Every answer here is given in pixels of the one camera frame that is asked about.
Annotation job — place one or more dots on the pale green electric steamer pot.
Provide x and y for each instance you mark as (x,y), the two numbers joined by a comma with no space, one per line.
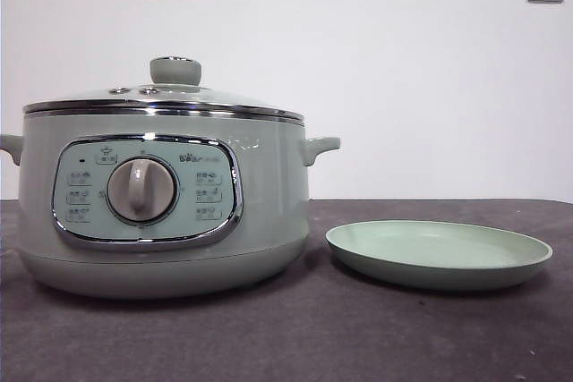
(170,265)

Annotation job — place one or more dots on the pale green round plate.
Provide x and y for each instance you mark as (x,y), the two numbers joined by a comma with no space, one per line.
(438,248)

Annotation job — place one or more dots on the glass lid with green knob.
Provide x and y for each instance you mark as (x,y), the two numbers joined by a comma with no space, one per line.
(175,72)

